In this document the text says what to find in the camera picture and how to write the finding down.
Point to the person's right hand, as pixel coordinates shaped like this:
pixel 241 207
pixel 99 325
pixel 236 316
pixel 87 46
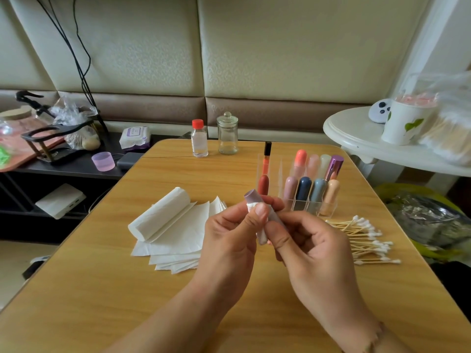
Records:
pixel 324 275

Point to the person's left hand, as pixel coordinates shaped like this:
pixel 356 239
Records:
pixel 228 250

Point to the white tissue sheet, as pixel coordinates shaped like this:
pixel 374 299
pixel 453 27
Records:
pixel 262 233

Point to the stack of white tissues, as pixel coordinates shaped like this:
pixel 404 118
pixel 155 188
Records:
pixel 180 239

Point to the pile of cotton swabs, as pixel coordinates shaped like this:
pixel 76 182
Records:
pixel 368 242

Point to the red lipstick mauve tube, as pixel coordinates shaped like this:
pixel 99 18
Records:
pixel 253 195

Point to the red lipstick pink tube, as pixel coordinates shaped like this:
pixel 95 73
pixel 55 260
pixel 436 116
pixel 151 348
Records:
pixel 263 184

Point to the clear acrylic lipstick organizer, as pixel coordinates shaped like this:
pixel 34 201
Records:
pixel 313 189

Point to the person's right forearm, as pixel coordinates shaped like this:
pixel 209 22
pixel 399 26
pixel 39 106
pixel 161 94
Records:
pixel 394 345

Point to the clear bottle red cap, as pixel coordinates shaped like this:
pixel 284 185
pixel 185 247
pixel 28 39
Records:
pixel 199 142

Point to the glass jar with lid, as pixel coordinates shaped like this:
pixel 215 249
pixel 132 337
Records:
pixel 227 136

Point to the yellow-green bin with bag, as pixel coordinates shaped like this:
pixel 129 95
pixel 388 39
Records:
pixel 434 224

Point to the wet wipes pack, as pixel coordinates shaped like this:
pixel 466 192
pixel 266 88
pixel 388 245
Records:
pixel 135 138

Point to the white round side table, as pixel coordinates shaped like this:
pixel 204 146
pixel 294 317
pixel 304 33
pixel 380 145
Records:
pixel 357 132

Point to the small purple plastic cup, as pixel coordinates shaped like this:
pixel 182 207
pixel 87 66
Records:
pixel 103 161

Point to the white mug green leaf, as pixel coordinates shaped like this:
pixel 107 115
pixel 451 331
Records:
pixel 405 125

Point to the black low shelf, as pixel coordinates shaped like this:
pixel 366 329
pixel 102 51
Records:
pixel 73 176

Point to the white panda figure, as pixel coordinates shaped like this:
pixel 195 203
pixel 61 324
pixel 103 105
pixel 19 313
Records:
pixel 379 111

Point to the white power bank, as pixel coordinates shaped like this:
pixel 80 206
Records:
pixel 60 201

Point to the crumpled clear plastic bag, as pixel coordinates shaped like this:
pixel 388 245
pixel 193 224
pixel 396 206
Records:
pixel 72 112

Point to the beige padded backrest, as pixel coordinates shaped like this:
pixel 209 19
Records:
pixel 309 44

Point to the pink tray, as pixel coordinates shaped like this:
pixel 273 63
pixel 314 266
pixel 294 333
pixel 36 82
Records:
pixel 26 152

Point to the green plastic wrapper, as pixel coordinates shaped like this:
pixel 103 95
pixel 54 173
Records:
pixel 4 155

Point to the black clip tool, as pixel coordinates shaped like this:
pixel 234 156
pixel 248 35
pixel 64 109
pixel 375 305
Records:
pixel 29 97

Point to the jar with wooden lid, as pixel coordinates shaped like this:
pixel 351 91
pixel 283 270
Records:
pixel 16 114

